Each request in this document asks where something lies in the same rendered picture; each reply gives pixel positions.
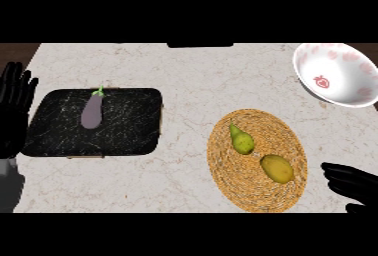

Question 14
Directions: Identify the green pear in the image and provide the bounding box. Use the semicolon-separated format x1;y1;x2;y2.
227;122;257;156

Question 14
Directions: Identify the yellow lemon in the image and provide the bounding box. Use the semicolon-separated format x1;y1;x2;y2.
258;154;297;185

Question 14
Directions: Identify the black marble cutting board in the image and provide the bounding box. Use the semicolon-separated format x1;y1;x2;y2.
19;87;164;158

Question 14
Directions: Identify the purple eggplant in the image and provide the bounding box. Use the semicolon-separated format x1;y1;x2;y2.
80;85;106;130

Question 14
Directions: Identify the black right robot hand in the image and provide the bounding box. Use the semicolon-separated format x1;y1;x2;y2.
320;161;378;214

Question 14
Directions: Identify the white bowl with pink print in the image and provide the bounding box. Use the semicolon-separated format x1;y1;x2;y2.
292;43;378;109

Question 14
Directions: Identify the round woven straw placemat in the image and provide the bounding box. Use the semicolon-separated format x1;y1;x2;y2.
205;108;310;213

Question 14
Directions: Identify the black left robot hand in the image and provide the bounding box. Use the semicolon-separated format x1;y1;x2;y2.
0;61;40;160

